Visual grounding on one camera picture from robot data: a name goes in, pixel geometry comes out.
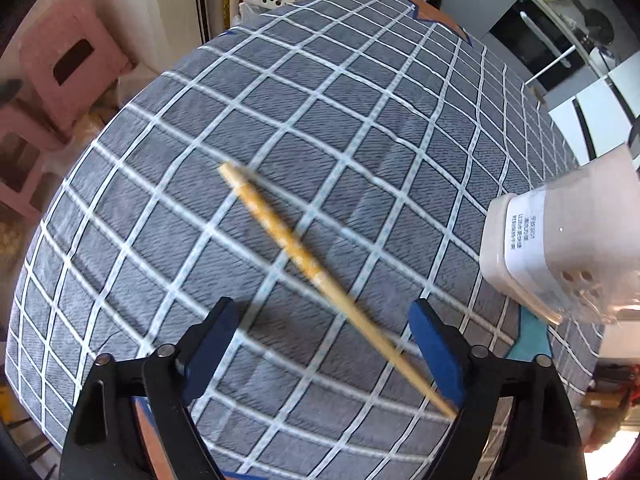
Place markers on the grey checked star tablecloth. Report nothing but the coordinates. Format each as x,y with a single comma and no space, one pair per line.
300,135

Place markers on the cream plastic utensil holder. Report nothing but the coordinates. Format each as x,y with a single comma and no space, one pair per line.
565,240

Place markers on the white refrigerator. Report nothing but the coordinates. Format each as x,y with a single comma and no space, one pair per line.
595,110

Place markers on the pink plastic stool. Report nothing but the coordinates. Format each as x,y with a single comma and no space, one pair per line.
20,160
70,60

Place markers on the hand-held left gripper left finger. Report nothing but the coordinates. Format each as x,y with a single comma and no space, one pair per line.
205,355

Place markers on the wooden chopstick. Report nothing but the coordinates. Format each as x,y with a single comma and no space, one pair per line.
300,255

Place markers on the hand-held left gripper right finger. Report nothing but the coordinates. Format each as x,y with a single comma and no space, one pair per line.
440,355

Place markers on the black built-in oven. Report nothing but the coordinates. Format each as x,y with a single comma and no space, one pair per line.
537,35

